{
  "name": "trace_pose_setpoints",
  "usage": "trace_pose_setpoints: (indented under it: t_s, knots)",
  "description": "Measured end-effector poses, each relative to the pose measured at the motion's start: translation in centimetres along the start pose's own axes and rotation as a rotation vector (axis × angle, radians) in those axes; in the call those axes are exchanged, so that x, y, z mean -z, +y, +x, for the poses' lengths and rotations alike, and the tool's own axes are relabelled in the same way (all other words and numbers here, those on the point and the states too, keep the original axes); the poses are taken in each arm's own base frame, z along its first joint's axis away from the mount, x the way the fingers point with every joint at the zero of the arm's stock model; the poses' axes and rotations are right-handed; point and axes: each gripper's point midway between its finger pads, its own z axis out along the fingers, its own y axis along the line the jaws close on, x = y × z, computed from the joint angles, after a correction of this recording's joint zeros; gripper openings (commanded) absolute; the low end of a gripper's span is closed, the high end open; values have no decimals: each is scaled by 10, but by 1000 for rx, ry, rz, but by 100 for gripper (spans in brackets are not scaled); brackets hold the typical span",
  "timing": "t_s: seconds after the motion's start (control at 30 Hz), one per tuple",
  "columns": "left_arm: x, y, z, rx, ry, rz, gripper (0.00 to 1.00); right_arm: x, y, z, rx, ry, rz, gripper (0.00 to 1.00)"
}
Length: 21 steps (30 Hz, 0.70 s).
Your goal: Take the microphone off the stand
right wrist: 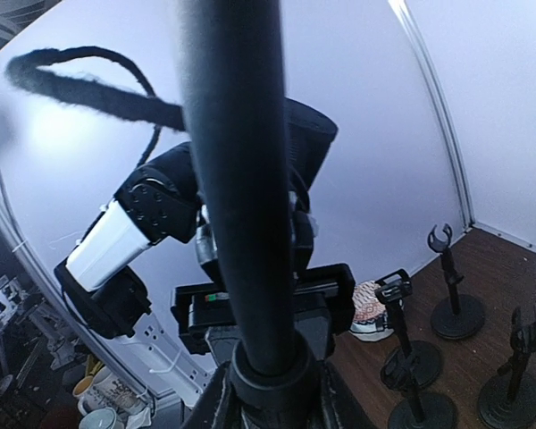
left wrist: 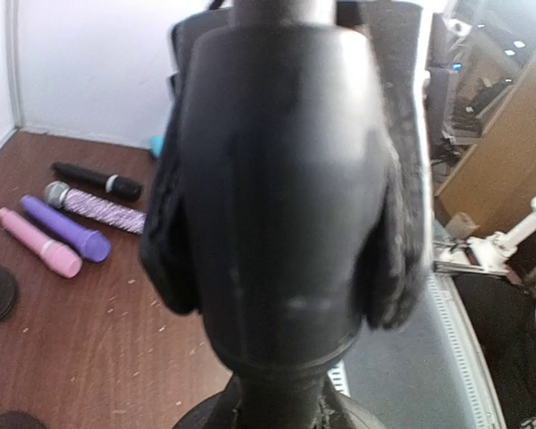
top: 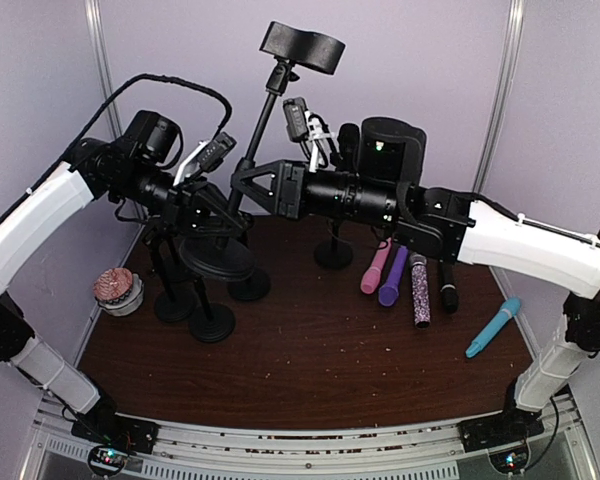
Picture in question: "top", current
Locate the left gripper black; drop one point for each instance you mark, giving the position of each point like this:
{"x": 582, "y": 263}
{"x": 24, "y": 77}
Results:
{"x": 189, "y": 210}

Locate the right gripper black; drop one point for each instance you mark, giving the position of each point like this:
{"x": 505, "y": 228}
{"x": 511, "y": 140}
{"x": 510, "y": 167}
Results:
{"x": 289, "y": 196}

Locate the black stand of purple microphone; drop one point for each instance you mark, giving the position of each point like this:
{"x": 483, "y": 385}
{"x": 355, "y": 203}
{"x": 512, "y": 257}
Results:
{"x": 256, "y": 287}

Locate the black stand of blue microphone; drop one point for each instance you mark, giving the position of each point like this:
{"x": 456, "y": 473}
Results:
{"x": 175, "y": 303}

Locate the pink microphone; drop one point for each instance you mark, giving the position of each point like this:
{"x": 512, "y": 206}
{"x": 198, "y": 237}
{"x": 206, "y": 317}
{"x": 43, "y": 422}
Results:
{"x": 372, "y": 275}

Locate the purple microphone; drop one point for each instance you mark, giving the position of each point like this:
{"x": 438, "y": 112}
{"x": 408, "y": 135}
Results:
{"x": 388, "y": 293}

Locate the rhinestone silver microphone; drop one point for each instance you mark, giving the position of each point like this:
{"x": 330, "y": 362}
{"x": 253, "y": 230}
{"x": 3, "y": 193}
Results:
{"x": 420, "y": 290}

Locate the black microphone with white band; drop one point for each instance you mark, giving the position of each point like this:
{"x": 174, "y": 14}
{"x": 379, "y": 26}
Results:
{"x": 447, "y": 288}

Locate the blue microphone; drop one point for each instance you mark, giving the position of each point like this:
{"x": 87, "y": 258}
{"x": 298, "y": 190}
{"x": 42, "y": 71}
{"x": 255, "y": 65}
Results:
{"x": 506, "y": 312}

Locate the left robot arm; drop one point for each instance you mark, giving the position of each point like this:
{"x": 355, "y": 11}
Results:
{"x": 145, "y": 165}

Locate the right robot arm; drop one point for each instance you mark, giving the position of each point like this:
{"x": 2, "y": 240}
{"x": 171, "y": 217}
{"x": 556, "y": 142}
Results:
{"x": 376, "y": 181}

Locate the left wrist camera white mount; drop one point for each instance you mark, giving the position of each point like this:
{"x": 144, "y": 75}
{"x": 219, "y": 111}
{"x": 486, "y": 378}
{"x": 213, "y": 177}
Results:
{"x": 204, "y": 159}

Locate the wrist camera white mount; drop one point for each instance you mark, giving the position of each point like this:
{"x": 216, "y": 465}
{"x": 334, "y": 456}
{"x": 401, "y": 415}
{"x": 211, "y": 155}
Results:
{"x": 204, "y": 159}
{"x": 309, "y": 130}

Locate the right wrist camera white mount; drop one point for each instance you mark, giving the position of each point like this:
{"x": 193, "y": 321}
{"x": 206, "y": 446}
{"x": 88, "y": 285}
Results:
{"x": 309, "y": 130}

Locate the black stand of orange-ring microphone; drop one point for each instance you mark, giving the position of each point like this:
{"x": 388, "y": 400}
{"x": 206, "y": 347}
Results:
{"x": 334, "y": 254}

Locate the left aluminium corner post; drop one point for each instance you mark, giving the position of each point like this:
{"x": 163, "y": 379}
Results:
{"x": 97, "y": 38}

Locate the aluminium corner post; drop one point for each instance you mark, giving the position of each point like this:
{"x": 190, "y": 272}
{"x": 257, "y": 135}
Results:
{"x": 97, "y": 38}
{"x": 507, "y": 69}

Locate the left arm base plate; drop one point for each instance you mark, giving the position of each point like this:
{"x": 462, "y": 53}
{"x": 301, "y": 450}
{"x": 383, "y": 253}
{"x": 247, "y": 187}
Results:
{"x": 127, "y": 434}

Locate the right aluminium corner post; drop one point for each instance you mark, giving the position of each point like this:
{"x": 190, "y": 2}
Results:
{"x": 507, "y": 69}

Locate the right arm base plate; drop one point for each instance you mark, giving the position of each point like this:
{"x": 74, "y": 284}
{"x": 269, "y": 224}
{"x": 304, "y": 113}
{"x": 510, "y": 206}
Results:
{"x": 496, "y": 430}

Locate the front aluminium rail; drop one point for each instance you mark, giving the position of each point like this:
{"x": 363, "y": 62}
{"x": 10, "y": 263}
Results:
{"x": 431, "y": 450}

